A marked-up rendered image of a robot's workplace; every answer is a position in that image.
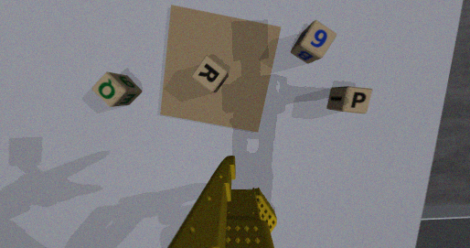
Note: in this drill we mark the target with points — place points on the tan flat mat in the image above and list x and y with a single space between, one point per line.
244 48

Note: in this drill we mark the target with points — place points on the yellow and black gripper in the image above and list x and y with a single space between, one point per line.
205 225

